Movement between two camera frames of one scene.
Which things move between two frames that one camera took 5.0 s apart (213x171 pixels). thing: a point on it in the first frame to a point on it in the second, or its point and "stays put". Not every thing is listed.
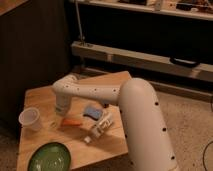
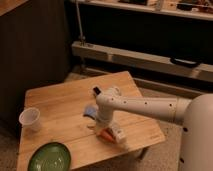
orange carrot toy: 71,122 to 108,134
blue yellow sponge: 93,113 stays put
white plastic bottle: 103,124 to 118,132
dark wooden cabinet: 35,52 stays put
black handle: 185,62 stays put
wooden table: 92,132 stays put
